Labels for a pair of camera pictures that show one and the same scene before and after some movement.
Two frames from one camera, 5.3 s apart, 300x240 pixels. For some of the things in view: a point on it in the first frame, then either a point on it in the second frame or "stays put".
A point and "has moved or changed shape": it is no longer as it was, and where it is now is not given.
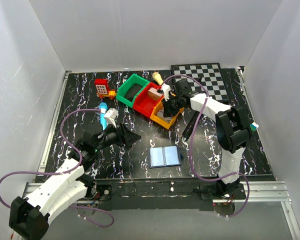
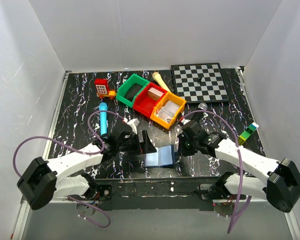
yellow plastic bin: (157, 115) stays put
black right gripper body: (170, 104) to (184, 144)
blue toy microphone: (103, 107) stays put
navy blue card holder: (164, 156) has moved or changed shape
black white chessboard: (210, 74) stays put
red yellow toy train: (102, 88) stays put
